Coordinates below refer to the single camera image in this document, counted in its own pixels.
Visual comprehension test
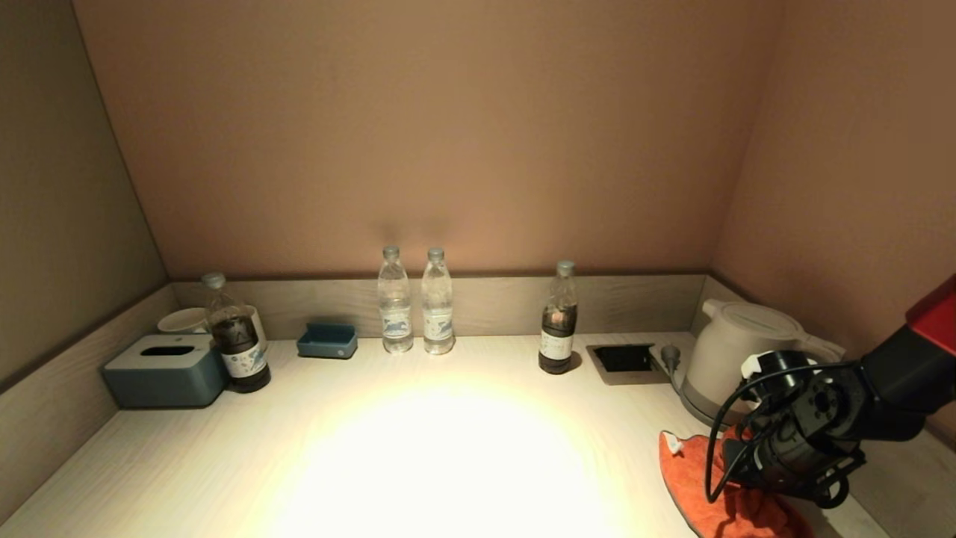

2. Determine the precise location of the orange fluffy cloth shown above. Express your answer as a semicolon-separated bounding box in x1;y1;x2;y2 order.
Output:
658;428;816;538

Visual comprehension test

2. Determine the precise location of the grey kettle base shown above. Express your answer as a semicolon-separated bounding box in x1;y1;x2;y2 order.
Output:
675;370;794;439

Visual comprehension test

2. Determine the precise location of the white electric kettle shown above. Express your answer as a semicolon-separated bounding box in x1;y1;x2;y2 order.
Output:
680;298;845;431

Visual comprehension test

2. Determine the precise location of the recessed black power socket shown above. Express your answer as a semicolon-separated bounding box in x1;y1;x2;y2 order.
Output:
586;343;671;386

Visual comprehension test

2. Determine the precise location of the dark drink bottle white label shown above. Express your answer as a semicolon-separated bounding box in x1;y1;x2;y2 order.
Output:
538;259;580;375
199;271;273;395

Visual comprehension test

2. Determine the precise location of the clear water bottle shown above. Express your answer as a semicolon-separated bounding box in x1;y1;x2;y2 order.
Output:
420;247;456;356
376;245;415;354

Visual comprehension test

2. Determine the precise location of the small blue plastic tray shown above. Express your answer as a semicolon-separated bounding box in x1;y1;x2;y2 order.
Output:
296;322;359;361

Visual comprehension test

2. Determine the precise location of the white paper cup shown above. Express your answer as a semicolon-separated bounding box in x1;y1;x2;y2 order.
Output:
156;306;211;336

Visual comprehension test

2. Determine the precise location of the blue-grey tissue box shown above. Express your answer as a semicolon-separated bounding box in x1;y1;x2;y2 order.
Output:
102;333;229;409

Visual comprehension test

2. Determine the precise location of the black and white wrist camera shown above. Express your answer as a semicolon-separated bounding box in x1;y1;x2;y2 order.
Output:
739;349;813;401

